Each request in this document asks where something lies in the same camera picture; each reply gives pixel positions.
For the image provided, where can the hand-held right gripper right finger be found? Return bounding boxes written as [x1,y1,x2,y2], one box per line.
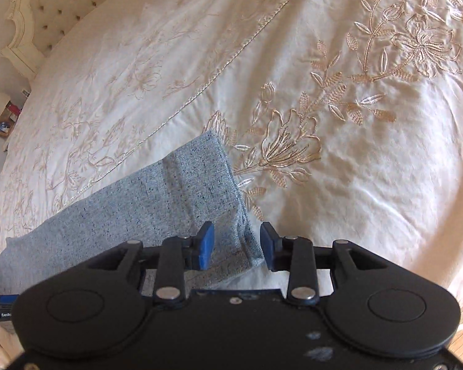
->
[260,222,389,305]

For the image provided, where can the cream embroidered bedspread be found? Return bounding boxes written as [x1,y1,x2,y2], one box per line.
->
[0,0,463,370]

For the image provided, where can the cream tufted headboard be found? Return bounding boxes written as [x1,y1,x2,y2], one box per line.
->
[0,0,114,82]

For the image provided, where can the grey speckled pants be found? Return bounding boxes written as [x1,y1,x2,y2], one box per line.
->
[0,131,264,306]

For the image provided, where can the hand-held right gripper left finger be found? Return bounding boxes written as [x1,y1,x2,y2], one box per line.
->
[88,221,216,303]

